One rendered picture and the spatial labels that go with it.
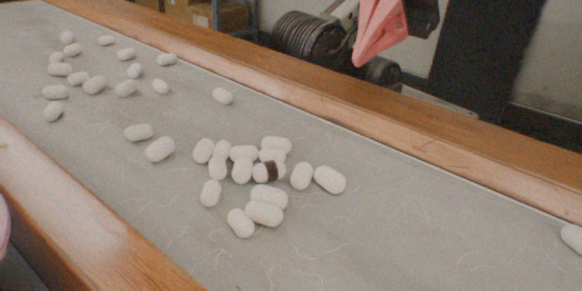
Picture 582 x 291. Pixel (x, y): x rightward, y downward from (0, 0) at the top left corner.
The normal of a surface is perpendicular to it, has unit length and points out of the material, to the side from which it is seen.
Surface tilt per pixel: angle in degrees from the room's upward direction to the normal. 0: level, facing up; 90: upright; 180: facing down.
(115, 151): 0
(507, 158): 0
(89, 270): 0
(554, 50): 90
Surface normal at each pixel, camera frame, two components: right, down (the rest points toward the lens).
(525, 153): 0.06, -0.87
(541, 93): -0.60, 0.34
